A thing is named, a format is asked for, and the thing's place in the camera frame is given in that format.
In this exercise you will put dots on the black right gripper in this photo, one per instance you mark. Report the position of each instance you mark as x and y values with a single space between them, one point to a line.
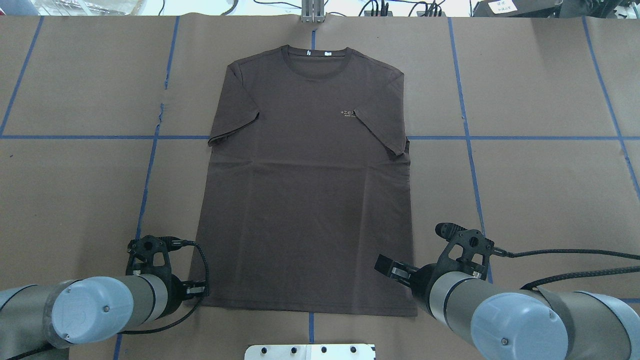
423 276

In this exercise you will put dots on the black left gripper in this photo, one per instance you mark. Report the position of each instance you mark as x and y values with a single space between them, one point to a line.
175 288

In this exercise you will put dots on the dark brown t-shirt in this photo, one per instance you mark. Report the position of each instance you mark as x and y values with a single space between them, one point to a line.
308 182

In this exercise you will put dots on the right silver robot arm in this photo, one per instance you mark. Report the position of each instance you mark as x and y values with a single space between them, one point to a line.
522 325

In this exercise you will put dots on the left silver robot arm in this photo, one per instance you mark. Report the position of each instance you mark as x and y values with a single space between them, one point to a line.
42 322

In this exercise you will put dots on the brown paper table cover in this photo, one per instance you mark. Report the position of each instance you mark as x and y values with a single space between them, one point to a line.
526 128

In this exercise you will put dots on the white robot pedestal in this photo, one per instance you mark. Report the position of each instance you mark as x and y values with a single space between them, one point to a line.
322 351

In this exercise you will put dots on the aluminium frame post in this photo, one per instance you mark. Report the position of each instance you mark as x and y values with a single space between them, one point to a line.
313 11

